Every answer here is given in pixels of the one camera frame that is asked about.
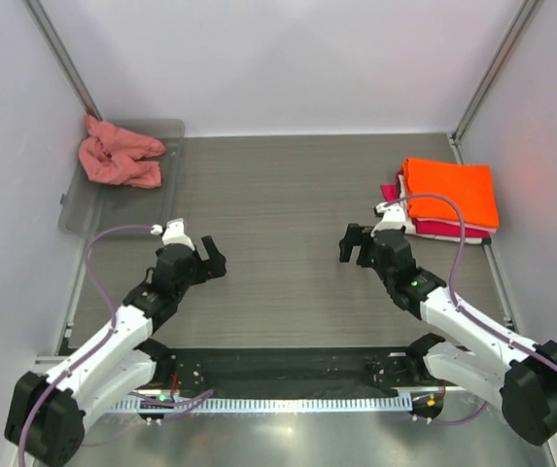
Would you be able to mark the slotted cable duct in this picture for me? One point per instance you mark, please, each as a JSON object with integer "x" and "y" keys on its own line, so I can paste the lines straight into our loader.
{"x": 399, "y": 404}

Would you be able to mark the right frame post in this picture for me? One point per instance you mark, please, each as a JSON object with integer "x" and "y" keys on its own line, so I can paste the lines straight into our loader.
{"x": 503, "y": 53}

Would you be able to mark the clear grey plastic bin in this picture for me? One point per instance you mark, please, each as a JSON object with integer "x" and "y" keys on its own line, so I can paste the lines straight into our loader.
{"x": 88, "y": 208}

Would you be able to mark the salmon pink crumpled t shirt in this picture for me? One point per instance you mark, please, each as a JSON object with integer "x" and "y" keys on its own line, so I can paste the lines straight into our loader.
{"x": 113, "y": 155}

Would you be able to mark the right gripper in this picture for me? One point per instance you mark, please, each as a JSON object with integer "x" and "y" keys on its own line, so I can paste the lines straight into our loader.
{"x": 357, "y": 235}

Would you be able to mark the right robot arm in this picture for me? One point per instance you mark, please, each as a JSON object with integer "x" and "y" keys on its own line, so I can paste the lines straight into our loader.
{"x": 513, "y": 374}

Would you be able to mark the light pink folded t shirt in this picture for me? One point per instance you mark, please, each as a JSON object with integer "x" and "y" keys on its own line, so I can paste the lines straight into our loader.
{"x": 400, "y": 183}

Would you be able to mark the orange t shirt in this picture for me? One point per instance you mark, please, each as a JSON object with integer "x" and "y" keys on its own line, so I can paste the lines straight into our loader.
{"x": 470, "y": 187}

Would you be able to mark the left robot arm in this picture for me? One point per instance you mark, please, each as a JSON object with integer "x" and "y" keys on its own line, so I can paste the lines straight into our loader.
{"x": 51, "y": 412}

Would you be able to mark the frame post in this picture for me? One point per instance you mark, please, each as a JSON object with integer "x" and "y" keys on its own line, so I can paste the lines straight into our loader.
{"x": 503, "y": 53}
{"x": 47, "y": 29}

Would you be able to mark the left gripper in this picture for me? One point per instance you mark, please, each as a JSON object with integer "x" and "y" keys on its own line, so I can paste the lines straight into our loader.
{"x": 214, "y": 266}

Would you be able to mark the left frame post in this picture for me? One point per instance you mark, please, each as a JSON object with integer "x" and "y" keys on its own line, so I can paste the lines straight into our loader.
{"x": 47, "y": 29}

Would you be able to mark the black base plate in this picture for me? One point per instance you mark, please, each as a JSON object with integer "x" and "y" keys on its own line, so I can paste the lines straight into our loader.
{"x": 289, "y": 372}

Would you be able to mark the magenta folded t shirt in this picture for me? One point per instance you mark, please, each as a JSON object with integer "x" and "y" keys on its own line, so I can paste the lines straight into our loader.
{"x": 389, "y": 192}

